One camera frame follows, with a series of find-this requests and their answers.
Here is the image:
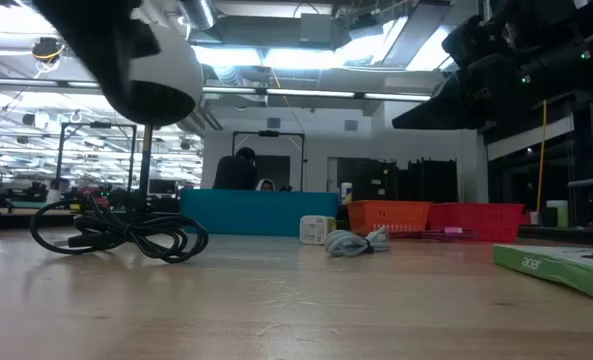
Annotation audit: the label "white green acer box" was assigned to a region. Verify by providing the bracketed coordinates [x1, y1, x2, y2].
[492, 243, 593, 304]

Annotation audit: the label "light blue cable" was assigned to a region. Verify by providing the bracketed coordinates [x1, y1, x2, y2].
[323, 227, 391, 258]

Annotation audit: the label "orange plastic basket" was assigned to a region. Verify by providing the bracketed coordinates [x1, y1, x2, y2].
[346, 199, 433, 236]

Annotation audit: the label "green white charger cube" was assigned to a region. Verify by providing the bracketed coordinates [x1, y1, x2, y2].
[299, 214, 337, 246]

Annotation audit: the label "black aluminium table frame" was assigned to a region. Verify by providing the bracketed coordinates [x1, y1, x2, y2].
[518, 225, 593, 247]

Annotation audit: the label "black gantry frame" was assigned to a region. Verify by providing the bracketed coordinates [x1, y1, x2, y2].
[231, 130, 306, 192]
[58, 122, 138, 194]

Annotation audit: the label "purple cable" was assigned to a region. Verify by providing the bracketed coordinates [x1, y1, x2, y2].
[365, 226, 477, 242]

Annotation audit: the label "black ceiling device yellow cable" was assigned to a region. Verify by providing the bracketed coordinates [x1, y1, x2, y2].
[30, 37, 66, 65]

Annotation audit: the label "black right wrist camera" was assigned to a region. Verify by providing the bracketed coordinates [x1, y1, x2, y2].
[441, 14, 510, 69]

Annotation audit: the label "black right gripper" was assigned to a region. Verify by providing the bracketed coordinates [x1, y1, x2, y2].
[391, 34, 593, 131]

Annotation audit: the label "green white container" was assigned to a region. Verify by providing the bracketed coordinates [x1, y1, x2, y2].
[545, 199, 570, 229]

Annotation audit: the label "yellow hanging cable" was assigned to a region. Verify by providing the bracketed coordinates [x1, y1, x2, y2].
[535, 99, 548, 214]

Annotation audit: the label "black power cable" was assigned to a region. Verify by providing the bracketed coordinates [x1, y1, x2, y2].
[29, 192, 210, 265]

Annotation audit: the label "black cabinets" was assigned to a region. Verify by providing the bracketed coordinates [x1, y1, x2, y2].
[350, 158, 458, 204]

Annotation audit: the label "red plastic basket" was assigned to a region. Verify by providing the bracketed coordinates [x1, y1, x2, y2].
[427, 202, 526, 244]

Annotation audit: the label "blue plastic bin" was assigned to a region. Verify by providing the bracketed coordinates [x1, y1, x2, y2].
[179, 188, 340, 237]

